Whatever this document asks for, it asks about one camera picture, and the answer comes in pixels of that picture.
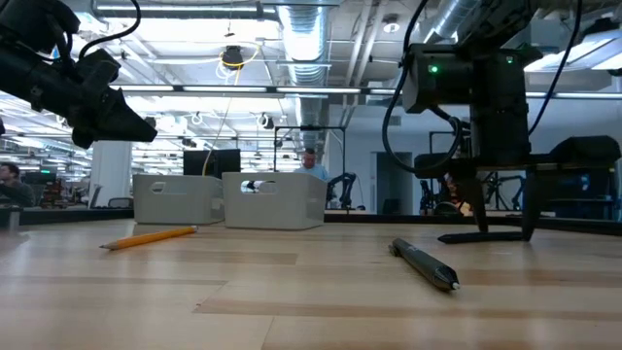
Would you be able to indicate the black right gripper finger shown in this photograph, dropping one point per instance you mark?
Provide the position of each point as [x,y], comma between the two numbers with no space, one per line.
[476,199]
[531,199]

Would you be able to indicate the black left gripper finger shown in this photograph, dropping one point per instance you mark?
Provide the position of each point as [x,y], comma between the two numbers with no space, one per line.
[116,124]

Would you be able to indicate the orange pencil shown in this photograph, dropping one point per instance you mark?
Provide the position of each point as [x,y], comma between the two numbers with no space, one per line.
[150,237]

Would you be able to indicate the grey plastic bin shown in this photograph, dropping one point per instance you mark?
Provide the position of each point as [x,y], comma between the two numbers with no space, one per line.
[274,209]
[177,201]

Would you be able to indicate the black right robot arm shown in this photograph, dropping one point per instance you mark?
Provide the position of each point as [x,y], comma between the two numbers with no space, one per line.
[495,78]

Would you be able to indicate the white pillar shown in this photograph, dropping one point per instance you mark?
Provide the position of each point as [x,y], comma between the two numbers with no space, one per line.
[111,175]

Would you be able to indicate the black background monitor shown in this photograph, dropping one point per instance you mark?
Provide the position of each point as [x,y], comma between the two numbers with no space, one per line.
[228,163]
[196,163]

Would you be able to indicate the person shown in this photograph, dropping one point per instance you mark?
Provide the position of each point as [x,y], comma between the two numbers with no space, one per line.
[311,170]
[14,192]

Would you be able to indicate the black overhead light bar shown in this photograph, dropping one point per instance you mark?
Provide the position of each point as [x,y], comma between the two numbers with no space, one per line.
[291,90]

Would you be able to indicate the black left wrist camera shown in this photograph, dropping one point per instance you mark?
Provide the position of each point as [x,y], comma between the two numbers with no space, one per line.
[34,22]

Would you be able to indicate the black aluminium table frame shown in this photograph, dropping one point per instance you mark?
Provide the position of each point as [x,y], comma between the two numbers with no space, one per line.
[389,219]

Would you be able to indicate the black overhead camera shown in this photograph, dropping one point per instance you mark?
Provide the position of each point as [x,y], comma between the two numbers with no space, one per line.
[233,57]

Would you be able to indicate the black background station frame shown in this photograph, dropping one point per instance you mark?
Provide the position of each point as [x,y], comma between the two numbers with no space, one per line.
[311,128]

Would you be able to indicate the silver ventilation duct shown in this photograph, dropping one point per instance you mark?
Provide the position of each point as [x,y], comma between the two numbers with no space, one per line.
[303,44]

